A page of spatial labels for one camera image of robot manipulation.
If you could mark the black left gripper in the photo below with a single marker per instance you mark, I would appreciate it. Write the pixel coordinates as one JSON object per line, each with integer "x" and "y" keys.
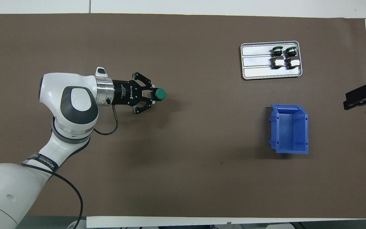
{"x": 124, "y": 93}

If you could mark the green push button switch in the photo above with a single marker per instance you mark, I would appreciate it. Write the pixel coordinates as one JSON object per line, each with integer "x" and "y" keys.
{"x": 277, "y": 58}
{"x": 292, "y": 58}
{"x": 161, "y": 94}

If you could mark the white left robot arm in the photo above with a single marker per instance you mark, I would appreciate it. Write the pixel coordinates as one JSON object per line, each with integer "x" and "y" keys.
{"x": 56, "y": 92}

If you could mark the brown table mat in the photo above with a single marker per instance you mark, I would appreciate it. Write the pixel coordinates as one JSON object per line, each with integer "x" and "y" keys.
{"x": 186, "y": 47}

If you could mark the blue plastic storage bin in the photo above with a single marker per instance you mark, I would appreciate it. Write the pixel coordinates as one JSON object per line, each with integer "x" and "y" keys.
{"x": 291, "y": 130}

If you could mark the grey metal tray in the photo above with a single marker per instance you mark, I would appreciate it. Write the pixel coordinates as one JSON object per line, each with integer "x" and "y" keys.
{"x": 256, "y": 63}

